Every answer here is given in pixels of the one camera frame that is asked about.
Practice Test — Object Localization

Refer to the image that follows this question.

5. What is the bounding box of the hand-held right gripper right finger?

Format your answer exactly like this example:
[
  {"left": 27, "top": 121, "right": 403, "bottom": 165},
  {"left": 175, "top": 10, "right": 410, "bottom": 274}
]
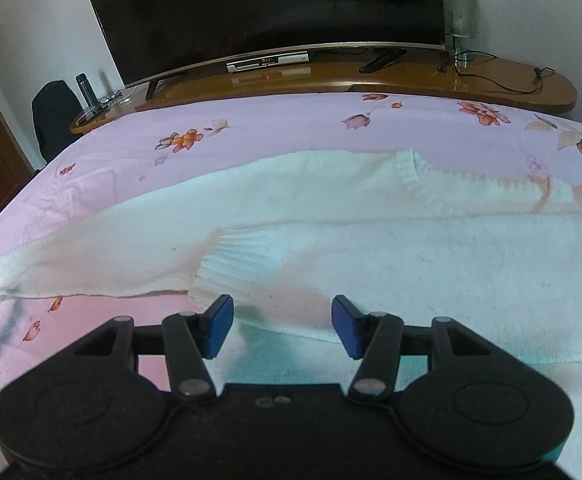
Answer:
[{"left": 331, "top": 294, "right": 498, "bottom": 404}]

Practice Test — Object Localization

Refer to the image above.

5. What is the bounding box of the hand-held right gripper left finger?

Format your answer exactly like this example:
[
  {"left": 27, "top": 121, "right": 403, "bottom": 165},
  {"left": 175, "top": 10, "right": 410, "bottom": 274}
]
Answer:
[{"left": 71, "top": 294, "right": 235, "bottom": 404}]

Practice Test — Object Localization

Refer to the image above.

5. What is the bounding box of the white knit sweater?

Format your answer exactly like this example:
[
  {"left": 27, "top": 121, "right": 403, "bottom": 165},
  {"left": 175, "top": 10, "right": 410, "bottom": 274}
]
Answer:
[{"left": 0, "top": 147, "right": 582, "bottom": 367}]

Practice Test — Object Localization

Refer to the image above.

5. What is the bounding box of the pink floral bed sheet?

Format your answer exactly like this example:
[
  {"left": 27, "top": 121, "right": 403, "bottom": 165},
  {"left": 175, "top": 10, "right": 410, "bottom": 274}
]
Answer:
[{"left": 0, "top": 91, "right": 582, "bottom": 480}]

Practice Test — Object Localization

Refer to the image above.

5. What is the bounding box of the black chair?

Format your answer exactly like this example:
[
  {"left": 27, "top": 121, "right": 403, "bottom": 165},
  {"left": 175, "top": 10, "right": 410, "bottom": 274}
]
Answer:
[{"left": 32, "top": 80, "right": 83, "bottom": 167}]

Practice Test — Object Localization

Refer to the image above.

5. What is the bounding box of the wooden television cabinet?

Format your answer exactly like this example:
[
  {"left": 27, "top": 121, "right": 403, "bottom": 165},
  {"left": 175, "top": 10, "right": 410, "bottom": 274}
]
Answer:
[{"left": 70, "top": 47, "right": 578, "bottom": 135}]

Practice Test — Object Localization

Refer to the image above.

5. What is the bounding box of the silver set-top box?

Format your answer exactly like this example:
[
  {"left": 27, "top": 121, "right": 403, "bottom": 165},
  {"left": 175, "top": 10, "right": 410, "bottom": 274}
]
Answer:
[{"left": 226, "top": 51, "right": 312, "bottom": 75}]

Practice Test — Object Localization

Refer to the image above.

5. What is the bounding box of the black bottle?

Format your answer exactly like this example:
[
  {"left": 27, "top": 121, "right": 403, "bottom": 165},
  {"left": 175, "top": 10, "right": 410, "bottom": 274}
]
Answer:
[{"left": 75, "top": 73, "right": 101, "bottom": 111}]

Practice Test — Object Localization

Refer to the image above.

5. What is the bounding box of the black flat screen television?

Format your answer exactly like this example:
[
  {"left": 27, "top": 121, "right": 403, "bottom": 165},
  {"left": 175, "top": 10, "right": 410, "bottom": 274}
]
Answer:
[{"left": 77, "top": 0, "right": 446, "bottom": 101}]

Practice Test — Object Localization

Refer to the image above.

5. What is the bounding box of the clear glass vase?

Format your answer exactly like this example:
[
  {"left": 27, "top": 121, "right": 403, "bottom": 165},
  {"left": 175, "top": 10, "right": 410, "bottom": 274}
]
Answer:
[{"left": 441, "top": 0, "right": 478, "bottom": 69}]

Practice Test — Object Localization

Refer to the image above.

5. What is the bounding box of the black cable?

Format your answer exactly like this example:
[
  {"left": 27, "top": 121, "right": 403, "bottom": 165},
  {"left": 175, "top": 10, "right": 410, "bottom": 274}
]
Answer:
[{"left": 438, "top": 50, "right": 556, "bottom": 95}]

